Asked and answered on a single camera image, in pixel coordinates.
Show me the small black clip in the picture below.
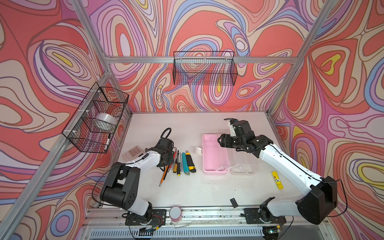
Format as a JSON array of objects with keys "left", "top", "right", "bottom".
[{"left": 230, "top": 198, "right": 239, "bottom": 209}]

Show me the orange pencil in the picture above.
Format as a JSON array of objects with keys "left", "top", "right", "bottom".
[{"left": 159, "top": 166, "right": 170, "bottom": 187}]

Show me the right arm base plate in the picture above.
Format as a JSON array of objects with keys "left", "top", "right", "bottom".
[{"left": 240, "top": 208, "right": 287, "bottom": 225}]

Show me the black wire basket wall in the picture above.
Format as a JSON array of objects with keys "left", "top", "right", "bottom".
[
  {"left": 62, "top": 83, "right": 129, "bottom": 154},
  {"left": 173, "top": 50, "right": 238, "bottom": 86}
]

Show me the yellow black utility knife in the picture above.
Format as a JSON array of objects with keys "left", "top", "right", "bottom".
[{"left": 186, "top": 151, "right": 197, "bottom": 173}]

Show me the black marker in basket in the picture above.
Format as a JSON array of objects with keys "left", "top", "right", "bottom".
[{"left": 104, "top": 134, "right": 111, "bottom": 152}]

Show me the black wire basket back wall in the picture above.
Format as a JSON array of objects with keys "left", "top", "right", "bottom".
[{"left": 173, "top": 50, "right": 238, "bottom": 86}]

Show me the teal utility knife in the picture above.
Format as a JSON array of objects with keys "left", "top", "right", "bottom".
[{"left": 182, "top": 153, "right": 190, "bottom": 176}]

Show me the yellow glue stick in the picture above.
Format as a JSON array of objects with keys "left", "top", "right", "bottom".
[{"left": 272, "top": 171, "right": 284, "bottom": 190}]

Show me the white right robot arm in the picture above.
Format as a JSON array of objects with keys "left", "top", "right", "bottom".
[{"left": 218, "top": 118, "right": 338, "bottom": 225}]

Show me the pink white calculator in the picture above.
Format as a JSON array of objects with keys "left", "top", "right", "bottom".
[{"left": 122, "top": 146, "right": 145, "bottom": 162}]

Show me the yellow black screwdriver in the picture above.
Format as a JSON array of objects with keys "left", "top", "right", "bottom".
[{"left": 176, "top": 151, "right": 181, "bottom": 176}]

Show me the pink plastic tool box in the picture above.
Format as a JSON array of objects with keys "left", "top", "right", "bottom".
[{"left": 196, "top": 134, "right": 257, "bottom": 176}]

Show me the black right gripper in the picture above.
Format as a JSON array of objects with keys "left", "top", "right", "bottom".
[{"left": 217, "top": 134, "right": 245, "bottom": 149}]

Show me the grey duct tape roll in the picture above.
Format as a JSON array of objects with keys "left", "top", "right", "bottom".
[{"left": 94, "top": 113, "right": 118, "bottom": 132}]

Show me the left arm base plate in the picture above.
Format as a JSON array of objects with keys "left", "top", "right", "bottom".
[{"left": 122, "top": 209, "right": 167, "bottom": 228}]

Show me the black wire basket left wall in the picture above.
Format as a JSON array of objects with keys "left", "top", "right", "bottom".
[{"left": 62, "top": 83, "right": 129, "bottom": 154}]

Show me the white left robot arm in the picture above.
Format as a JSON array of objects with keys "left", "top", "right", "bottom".
[{"left": 100, "top": 128, "right": 175, "bottom": 222}]

